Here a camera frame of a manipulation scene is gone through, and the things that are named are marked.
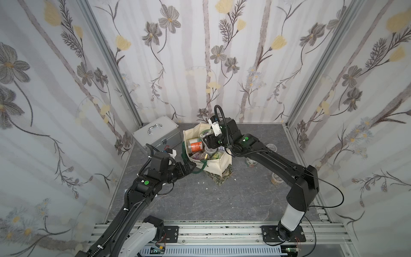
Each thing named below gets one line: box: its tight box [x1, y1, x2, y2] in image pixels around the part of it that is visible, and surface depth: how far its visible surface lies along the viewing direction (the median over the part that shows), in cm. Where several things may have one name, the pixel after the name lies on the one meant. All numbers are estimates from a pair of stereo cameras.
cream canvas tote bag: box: [181, 122, 233, 177], surface depth 88 cm
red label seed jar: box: [187, 141, 203, 154], surface depth 92 cm
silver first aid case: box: [132, 115, 182, 151], surface depth 98 cm
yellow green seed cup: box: [210, 149, 225, 160], surface depth 86 cm
